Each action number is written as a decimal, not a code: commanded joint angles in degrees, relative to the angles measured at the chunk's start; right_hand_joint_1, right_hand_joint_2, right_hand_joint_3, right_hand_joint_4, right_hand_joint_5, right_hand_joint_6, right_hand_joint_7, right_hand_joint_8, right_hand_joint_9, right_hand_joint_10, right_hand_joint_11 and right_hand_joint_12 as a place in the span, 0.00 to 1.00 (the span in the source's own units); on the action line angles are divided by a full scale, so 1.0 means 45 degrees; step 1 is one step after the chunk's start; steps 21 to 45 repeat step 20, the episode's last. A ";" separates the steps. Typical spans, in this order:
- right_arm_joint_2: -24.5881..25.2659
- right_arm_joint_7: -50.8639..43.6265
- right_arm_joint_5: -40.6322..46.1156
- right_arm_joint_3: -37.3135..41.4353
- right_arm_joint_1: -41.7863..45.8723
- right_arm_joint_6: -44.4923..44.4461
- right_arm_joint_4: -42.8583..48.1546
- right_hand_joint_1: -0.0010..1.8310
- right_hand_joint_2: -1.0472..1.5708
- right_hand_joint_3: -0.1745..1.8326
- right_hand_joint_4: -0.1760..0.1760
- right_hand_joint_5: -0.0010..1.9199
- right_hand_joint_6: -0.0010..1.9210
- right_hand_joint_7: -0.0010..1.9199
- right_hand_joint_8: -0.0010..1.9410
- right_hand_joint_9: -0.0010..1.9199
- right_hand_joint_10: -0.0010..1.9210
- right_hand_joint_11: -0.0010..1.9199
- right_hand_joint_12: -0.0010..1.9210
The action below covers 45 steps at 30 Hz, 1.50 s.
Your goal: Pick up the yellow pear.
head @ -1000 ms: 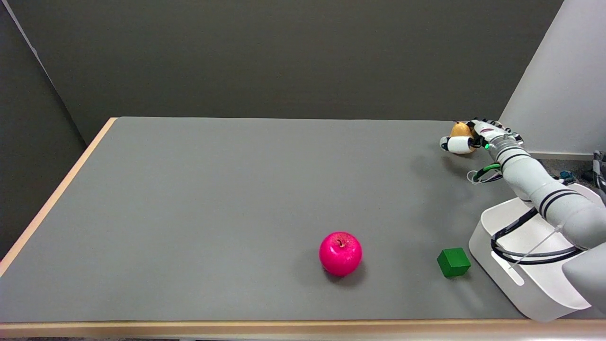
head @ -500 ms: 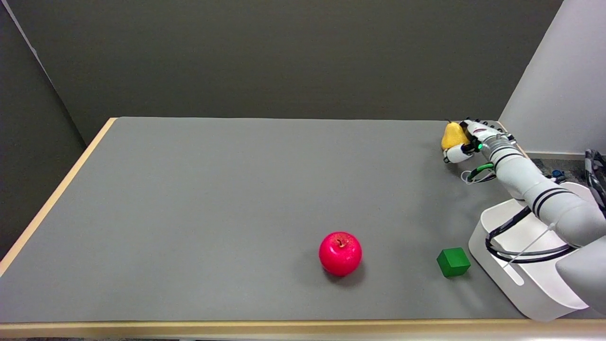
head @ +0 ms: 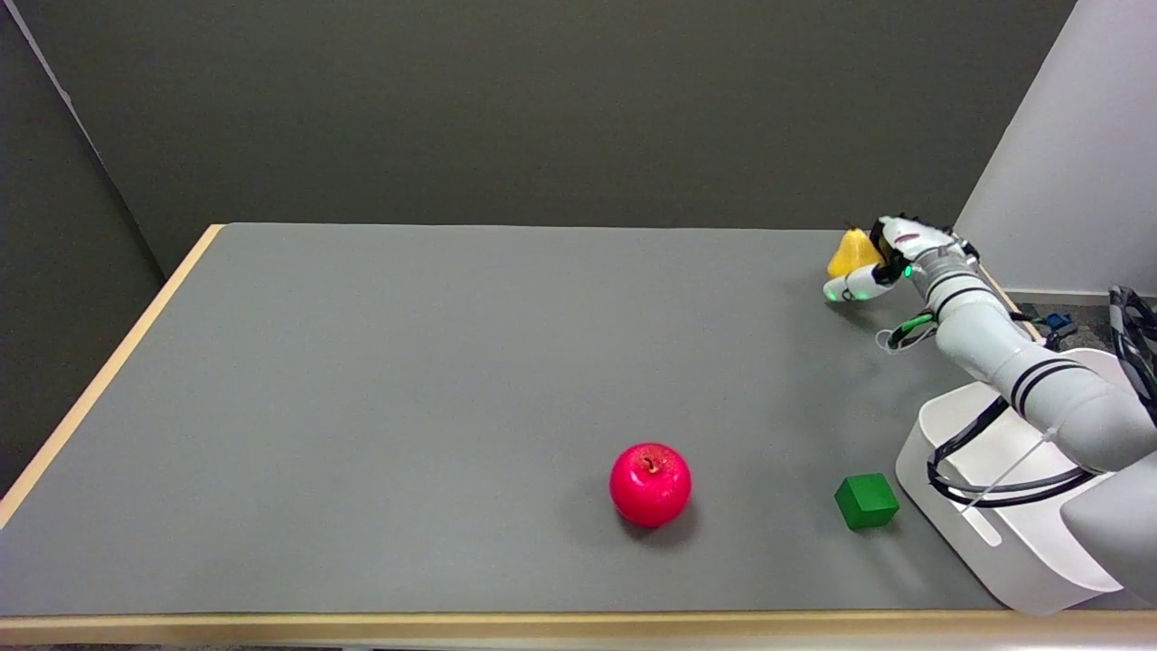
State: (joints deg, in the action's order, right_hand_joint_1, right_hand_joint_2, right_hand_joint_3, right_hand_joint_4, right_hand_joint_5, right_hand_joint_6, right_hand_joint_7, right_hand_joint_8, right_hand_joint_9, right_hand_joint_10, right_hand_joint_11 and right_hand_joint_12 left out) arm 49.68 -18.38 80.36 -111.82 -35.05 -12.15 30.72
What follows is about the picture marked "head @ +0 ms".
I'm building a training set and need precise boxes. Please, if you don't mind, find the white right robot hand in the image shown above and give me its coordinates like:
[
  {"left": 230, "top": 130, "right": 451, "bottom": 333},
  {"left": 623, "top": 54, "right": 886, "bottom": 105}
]
[{"left": 822, "top": 215, "right": 979, "bottom": 305}]

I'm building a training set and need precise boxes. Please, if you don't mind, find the yellow pear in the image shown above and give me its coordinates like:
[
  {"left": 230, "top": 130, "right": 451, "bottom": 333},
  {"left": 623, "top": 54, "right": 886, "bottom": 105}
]
[{"left": 826, "top": 225, "right": 884, "bottom": 279}]

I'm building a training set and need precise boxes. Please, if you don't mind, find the green cube block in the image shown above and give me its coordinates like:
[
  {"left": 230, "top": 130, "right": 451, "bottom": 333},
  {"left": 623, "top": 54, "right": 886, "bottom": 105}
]
[{"left": 833, "top": 472, "right": 901, "bottom": 531}]

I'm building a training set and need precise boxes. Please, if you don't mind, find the white plastic bin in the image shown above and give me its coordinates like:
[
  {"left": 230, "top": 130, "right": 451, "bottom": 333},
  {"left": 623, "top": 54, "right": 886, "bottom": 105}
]
[{"left": 895, "top": 348, "right": 1142, "bottom": 617}]

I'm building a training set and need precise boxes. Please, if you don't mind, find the red apple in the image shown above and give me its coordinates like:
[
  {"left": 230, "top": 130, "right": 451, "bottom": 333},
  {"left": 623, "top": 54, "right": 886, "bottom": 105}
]
[{"left": 608, "top": 441, "right": 694, "bottom": 529}]

